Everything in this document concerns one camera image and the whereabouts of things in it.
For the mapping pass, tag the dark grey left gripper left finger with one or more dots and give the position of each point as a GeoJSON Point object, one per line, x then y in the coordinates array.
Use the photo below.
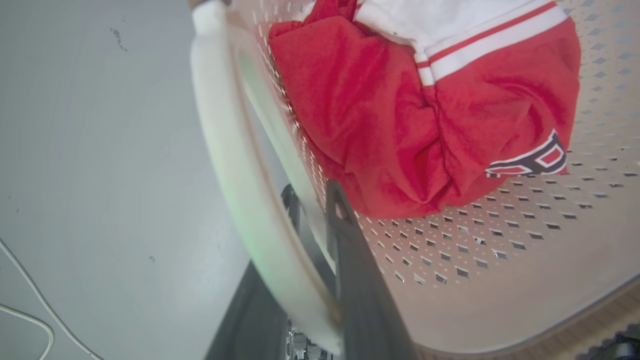
{"type": "Point", "coordinates": [252, 320]}

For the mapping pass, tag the white perforated laundry basket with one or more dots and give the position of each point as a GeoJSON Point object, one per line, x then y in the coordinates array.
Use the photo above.
{"type": "Point", "coordinates": [500, 280]}

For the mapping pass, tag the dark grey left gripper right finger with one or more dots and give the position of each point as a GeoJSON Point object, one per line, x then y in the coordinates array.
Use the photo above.
{"type": "Point", "coordinates": [362, 300]}

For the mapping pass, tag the red and white garment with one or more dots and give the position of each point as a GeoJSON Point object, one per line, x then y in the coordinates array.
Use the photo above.
{"type": "Point", "coordinates": [390, 125]}

